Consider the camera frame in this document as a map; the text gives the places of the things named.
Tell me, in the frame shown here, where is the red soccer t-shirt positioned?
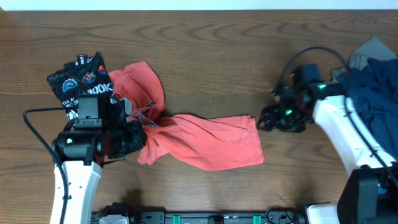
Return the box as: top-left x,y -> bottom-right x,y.
109,61 -> 264,171

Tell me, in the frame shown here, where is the grey garment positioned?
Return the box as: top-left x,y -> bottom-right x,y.
331,36 -> 397,85

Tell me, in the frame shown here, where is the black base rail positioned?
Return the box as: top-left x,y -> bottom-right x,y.
90,202 -> 307,224

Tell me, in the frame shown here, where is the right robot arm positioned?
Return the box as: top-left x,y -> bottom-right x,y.
257,64 -> 397,223

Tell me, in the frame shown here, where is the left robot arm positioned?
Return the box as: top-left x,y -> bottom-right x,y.
50,94 -> 147,223

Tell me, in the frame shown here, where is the navy blue garment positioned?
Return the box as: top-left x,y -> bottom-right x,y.
338,58 -> 397,159

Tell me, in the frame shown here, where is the black printed folded shirt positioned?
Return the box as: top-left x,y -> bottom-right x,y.
47,52 -> 114,119

